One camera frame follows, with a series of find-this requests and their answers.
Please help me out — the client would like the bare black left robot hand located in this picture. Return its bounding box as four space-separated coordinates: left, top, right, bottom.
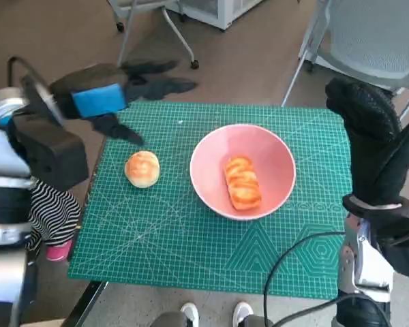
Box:
49 59 197 146

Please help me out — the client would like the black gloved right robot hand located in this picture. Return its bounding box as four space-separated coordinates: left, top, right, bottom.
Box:
325 77 409 207

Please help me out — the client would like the round toy bread bun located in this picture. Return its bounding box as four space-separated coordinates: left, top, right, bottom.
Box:
124 151 161 189

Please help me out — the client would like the long striped toy bread loaf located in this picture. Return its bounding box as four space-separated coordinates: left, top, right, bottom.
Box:
224 155 262 211

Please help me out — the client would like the pink bowl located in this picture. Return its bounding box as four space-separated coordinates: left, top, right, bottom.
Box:
190 123 297 221

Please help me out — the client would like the grey mesh-back chair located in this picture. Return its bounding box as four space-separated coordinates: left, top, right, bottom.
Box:
281 0 409 120

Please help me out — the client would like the person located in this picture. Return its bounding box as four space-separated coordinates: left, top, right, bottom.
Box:
27 180 82 255

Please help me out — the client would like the white cabinet appliance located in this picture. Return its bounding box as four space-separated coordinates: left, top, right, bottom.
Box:
175 0 270 31

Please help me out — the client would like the green cutting mat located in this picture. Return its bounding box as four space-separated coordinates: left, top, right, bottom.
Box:
67 101 354 300

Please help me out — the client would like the person's foot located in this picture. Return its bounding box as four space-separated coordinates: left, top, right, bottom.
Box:
46 243 72 262
180 302 200 327
232 301 255 327

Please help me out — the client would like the person's leg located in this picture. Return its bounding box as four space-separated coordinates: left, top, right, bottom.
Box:
151 310 190 327
241 313 275 327

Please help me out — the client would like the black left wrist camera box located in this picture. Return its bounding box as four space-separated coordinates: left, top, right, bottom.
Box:
8 114 89 187

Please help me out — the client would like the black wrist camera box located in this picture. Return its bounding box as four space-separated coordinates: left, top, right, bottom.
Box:
374 217 409 282
8 114 89 187

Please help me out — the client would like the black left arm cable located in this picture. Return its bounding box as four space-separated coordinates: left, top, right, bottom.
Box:
7 56 52 103

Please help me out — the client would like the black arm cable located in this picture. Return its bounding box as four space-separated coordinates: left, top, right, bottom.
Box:
263 231 347 327
7 56 52 103

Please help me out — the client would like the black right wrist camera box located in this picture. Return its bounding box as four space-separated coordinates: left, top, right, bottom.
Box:
374 217 409 282

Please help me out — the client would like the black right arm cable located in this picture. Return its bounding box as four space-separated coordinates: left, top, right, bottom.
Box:
263 231 347 327

